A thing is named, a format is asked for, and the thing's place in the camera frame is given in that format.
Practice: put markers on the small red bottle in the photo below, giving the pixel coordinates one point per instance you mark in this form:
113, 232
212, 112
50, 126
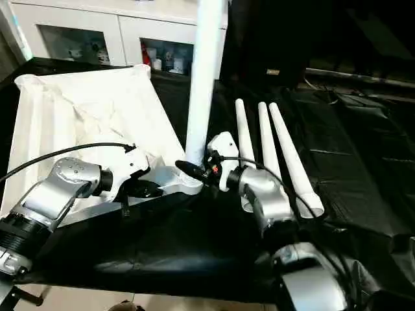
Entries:
146, 57

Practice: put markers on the grey curtain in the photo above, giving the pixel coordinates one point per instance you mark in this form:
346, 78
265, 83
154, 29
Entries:
8, 48

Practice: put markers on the small gold label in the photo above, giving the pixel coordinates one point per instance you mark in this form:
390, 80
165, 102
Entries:
273, 72

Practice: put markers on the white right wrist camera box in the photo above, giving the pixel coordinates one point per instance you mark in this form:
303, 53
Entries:
224, 146

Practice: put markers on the white plastic table leg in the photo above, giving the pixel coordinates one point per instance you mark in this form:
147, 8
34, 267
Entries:
269, 142
244, 136
202, 78
295, 162

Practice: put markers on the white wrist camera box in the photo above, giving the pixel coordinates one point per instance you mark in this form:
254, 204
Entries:
130, 165
224, 146

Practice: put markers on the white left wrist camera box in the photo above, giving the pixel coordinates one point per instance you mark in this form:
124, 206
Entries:
130, 165

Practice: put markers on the white glass-door cabinet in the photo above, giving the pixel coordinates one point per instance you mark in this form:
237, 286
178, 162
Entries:
130, 19

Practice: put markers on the black plastic mat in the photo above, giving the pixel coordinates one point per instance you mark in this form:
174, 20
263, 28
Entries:
194, 253

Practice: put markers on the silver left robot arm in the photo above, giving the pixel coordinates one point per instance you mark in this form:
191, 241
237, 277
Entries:
52, 194

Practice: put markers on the black low bench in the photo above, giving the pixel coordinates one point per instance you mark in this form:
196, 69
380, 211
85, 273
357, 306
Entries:
363, 76

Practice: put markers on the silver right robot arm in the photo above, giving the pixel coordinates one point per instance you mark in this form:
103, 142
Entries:
272, 207

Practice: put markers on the white plastic table top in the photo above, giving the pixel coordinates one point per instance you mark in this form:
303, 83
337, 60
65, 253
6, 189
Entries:
78, 110

